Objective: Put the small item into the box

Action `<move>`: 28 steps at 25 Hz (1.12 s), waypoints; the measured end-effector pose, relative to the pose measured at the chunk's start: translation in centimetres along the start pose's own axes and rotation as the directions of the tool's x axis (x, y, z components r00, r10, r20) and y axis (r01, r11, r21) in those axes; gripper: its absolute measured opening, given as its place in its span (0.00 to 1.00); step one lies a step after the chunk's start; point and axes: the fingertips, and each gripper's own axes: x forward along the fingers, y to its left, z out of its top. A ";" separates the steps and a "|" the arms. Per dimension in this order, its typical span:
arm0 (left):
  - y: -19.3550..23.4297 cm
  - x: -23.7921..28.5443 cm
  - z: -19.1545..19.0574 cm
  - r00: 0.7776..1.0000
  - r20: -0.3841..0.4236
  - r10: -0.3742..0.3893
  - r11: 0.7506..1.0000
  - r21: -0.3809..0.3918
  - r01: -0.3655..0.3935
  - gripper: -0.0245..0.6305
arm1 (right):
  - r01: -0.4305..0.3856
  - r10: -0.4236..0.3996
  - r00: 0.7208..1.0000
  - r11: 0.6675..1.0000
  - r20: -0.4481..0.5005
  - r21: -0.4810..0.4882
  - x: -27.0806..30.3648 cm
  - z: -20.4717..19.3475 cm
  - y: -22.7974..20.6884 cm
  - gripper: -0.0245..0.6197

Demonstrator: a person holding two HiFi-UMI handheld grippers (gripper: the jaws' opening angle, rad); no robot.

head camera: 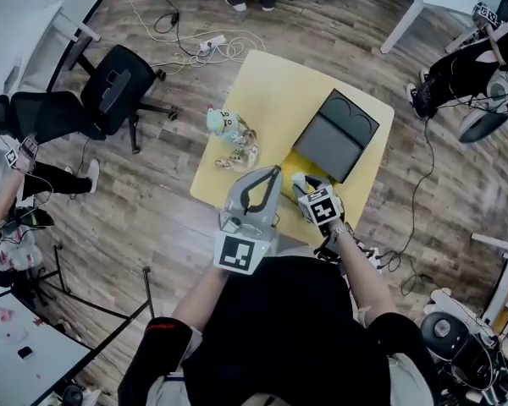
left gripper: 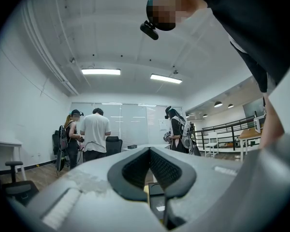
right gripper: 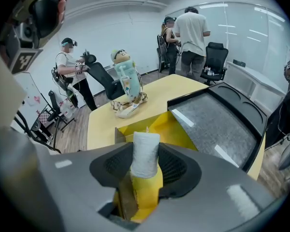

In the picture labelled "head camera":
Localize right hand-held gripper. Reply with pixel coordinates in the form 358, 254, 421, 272
295, 174, 345, 228

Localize black cable with adapter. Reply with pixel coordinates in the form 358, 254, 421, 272
153, 0, 204, 55

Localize light blue plush toy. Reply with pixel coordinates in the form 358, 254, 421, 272
206, 106, 245, 145

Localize long black cable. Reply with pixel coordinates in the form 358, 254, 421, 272
380, 116, 436, 295

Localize person's right forearm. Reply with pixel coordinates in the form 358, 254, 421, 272
332, 226, 399, 327

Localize white power strip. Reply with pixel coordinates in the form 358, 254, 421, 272
198, 34, 228, 55
357, 245, 384, 274

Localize coiled white cable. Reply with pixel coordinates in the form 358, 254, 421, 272
118, 0, 266, 75

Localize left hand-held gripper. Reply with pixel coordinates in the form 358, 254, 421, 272
213, 165, 285, 277

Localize person's left forearm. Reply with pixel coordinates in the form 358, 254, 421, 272
171, 264, 229, 333

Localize stained white desk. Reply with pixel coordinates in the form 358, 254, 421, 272
0, 283, 96, 406

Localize person's black shirt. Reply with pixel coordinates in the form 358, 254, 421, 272
117, 255, 439, 406

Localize person's leg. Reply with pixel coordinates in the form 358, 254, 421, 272
274, 233, 318, 258

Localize black and yellow box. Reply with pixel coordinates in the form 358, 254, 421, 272
279, 87, 381, 205

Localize black white office chair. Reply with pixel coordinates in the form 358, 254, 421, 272
421, 288, 508, 399
456, 68, 508, 145

